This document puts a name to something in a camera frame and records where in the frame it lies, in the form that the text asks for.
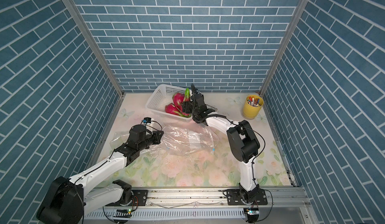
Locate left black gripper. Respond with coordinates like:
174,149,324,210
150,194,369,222
137,130,165,152

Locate pink dragon fruit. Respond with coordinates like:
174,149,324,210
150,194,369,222
172,93,184,112
164,103,191,118

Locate clear zip-top bag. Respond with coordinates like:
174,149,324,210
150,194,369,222
160,123,219,156
109,131,129,150

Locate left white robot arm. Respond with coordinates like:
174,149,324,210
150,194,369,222
36,124,164,224

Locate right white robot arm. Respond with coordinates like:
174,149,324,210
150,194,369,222
181,84,261,205

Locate white plastic mesh basket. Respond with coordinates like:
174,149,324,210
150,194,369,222
145,84,192,122

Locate yellow pen cup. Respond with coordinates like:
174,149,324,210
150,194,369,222
242,95,264,119

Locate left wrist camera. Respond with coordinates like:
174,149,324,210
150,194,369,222
141,117,154,127

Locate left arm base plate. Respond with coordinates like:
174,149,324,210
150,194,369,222
106,190,148,208

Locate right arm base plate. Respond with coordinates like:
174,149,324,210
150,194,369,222
222,189,268,206

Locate aluminium mounting rail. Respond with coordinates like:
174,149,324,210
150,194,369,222
81,185,317,224

